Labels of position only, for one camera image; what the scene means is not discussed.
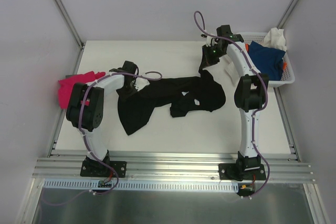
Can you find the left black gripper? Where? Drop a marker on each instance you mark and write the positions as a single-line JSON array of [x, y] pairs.
[[126, 91]]

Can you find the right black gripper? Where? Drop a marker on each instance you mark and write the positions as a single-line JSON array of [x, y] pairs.
[[208, 57]]

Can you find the black t shirt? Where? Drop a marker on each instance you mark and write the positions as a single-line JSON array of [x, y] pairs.
[[184, 95]]

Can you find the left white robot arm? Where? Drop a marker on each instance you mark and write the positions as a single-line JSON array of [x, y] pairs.
[[86, 105]]

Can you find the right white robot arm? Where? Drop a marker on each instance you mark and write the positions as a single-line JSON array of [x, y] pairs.
[[250, 96]]

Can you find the white t shirt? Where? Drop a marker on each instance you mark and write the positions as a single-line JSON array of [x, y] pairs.
[[232, 72]]

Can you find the blue t shirt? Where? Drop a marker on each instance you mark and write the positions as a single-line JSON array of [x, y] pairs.
[[268, 60]]

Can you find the white cloth in basket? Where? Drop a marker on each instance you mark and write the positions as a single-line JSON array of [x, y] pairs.
[[275, 39]]

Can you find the white plastic basket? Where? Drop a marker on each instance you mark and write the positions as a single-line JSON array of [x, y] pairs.
[[288, 74]]

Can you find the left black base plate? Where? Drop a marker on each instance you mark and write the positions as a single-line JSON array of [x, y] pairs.
[[91, 168]]

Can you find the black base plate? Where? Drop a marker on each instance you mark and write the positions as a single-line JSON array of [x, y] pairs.
[[91, 168], [229, 171]]

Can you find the white slotted cable duct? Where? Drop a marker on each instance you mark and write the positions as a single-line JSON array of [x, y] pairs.
[[142, 185]]

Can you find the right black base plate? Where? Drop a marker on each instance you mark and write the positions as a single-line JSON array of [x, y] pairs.
[[229, 171]]

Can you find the aluminium mounting rail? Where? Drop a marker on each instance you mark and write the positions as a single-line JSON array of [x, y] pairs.
[[192, 167]]

